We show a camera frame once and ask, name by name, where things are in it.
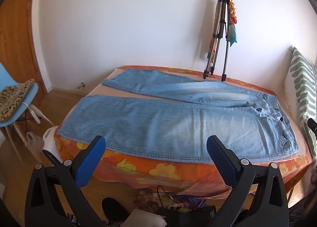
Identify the white fan heater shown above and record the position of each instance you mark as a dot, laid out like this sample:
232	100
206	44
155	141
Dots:
50	140

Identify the white paper sheet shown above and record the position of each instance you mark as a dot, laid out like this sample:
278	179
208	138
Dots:
146	218

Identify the light blue chair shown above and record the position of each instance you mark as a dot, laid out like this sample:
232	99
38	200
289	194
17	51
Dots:
7	78

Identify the black shoe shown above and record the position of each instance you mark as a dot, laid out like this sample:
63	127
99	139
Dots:
114	209

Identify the green and white striped pillow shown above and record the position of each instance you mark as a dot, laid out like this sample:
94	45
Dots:
303	88

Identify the colourful crumpled cloth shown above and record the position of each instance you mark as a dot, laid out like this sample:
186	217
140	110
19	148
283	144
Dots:
190	201

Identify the light blue denim pants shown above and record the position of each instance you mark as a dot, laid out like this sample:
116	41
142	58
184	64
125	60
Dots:
148	123

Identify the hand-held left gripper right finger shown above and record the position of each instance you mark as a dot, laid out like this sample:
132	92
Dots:
223	160

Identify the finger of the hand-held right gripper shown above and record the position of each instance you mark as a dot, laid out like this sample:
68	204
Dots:
312	126

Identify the orange floral bedspread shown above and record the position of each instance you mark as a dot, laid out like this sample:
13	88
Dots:
148	170

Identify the colourful patterned scarf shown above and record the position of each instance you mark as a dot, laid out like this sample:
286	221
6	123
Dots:
232	31

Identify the wooden door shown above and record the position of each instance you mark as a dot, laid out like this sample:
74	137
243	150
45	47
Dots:
17	31

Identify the clear plastic bag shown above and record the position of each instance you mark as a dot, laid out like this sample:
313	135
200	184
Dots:
36	145

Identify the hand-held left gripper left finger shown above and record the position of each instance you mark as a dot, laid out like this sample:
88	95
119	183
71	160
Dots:
91	160

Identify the metal door stopper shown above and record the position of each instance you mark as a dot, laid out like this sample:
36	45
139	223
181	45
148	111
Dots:
81	85

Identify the leopard print cushion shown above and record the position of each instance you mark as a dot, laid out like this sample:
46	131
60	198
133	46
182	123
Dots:
12	100

